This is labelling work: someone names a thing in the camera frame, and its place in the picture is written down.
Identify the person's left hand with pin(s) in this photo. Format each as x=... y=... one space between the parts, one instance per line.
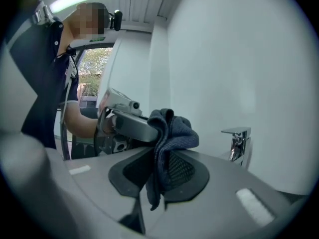
x=108 y=126

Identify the person's left forearm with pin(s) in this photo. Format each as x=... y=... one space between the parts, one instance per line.
x=79 y=123

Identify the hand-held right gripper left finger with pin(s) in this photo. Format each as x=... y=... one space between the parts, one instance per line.
x=94 y=183

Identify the chrome faucet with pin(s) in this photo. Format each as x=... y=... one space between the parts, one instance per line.
x=239 y=141

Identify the black head-worn camera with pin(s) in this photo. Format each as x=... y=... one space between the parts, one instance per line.
x=115 y=20

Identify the person's navy shirt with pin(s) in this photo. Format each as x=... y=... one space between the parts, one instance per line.
x=37 y=83

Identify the window with green trees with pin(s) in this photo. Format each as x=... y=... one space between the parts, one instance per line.
x=93 y=68

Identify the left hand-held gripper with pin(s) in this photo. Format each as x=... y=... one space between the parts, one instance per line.
x=119 y=99

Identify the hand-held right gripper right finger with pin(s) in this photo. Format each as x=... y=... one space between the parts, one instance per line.
x=219 y=195

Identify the dark blue cloth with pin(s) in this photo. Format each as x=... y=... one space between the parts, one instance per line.
x=172 y=138

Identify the green exit sign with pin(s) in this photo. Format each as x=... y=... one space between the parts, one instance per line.
x=96 y=39

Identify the person's head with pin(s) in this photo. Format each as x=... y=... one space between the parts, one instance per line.
x=84 y=21

